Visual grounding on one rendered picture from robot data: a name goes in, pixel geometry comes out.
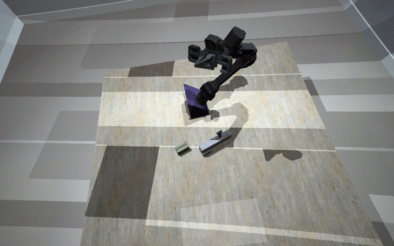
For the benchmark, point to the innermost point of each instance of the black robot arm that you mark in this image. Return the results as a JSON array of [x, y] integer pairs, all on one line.
[[244, 53]]

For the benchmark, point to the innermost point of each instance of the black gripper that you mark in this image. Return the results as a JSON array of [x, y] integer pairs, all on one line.
[[208, 60]]

